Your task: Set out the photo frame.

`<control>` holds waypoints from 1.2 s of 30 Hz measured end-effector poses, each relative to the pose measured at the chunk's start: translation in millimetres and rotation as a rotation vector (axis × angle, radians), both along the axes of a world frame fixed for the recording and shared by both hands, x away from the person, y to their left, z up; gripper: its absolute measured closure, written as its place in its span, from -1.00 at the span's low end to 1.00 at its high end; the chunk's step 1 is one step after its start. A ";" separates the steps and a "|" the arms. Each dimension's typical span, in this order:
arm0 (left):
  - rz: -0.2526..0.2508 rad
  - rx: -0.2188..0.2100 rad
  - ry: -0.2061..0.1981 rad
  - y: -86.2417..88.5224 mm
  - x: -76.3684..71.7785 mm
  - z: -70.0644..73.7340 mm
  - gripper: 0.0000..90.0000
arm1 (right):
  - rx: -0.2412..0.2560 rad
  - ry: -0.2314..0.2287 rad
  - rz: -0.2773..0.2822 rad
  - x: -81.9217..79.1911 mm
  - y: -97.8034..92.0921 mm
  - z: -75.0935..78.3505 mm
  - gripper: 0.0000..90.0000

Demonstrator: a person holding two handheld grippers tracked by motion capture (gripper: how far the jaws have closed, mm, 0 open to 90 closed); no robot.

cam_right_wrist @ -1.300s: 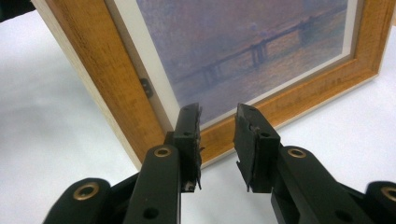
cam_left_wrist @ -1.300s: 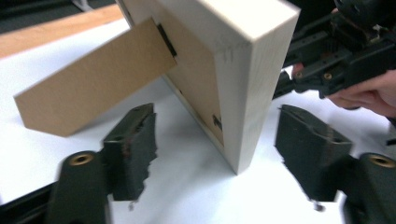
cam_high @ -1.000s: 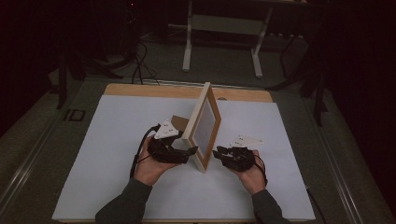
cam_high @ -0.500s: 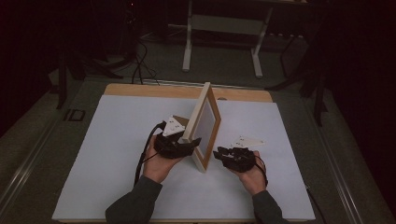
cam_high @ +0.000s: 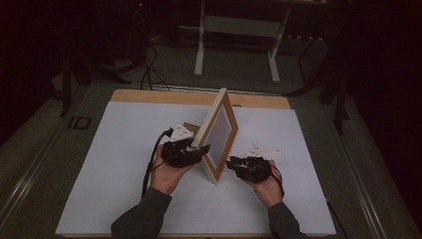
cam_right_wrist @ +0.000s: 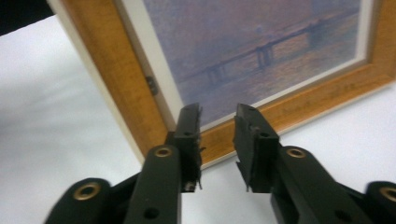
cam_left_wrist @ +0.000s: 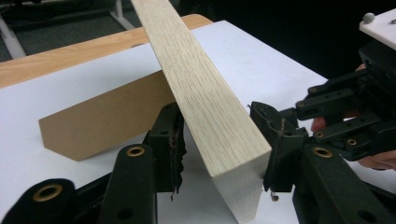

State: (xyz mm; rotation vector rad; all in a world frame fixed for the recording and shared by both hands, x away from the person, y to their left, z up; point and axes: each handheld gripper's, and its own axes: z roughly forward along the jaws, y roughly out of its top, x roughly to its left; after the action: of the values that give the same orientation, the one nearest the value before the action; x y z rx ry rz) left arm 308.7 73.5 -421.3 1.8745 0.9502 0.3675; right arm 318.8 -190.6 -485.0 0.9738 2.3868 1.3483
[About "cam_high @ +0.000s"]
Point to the black rectangular floor bracket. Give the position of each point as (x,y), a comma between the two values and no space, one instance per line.
(79,122)

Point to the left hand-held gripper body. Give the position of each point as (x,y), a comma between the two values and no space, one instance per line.
(175,154)

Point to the black metal stand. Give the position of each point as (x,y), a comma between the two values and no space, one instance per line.
(340,99)
(66,86)

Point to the white table mat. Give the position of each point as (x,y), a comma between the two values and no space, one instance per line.
(126,132)

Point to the person's left hand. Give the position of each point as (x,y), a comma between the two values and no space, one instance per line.
(166,179)

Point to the wooden picture frame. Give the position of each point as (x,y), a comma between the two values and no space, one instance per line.
(222,132)

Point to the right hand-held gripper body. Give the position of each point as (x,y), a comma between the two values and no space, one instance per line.
(257,169)

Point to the person's right hand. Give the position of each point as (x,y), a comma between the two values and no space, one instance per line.
(268,192)

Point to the metal floor rail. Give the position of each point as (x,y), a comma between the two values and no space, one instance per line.
(30,172)
(361,186)

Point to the white metal stand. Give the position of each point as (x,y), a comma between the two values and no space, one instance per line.
(239,26)

